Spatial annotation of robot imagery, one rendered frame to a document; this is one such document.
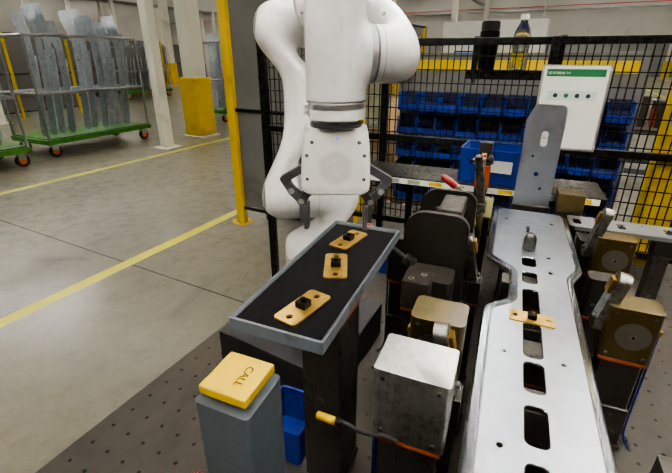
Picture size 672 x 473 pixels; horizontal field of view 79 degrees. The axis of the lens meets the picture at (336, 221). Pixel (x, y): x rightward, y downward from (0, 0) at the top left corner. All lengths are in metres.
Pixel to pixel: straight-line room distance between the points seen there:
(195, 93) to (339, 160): 7.75
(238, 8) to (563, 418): 3.38
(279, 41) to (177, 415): 0.89
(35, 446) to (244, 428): 1.83
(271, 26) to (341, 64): 0.45
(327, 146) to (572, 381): 0.54
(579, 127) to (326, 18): 1.39
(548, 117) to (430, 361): 1.09
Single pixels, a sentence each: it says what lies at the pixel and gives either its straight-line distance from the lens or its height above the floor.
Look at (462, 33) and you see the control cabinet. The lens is 7.74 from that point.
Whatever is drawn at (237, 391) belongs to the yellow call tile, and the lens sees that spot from 0.47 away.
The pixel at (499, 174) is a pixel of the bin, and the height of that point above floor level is 1.07.
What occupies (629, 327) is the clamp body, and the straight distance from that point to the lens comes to 0.97.
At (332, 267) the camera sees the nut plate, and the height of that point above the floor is 1.16.
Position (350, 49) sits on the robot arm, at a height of 1.49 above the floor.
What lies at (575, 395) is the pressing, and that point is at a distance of 0.78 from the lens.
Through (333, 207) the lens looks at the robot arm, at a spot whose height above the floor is 1.15.
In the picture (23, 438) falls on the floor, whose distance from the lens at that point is 2.33.
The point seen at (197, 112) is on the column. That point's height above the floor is 0.48.
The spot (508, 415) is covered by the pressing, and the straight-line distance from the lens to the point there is 0.70.
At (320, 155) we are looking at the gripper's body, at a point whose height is 1.35.
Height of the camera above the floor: 1.49
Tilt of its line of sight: 22 degrees down
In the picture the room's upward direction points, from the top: straight up
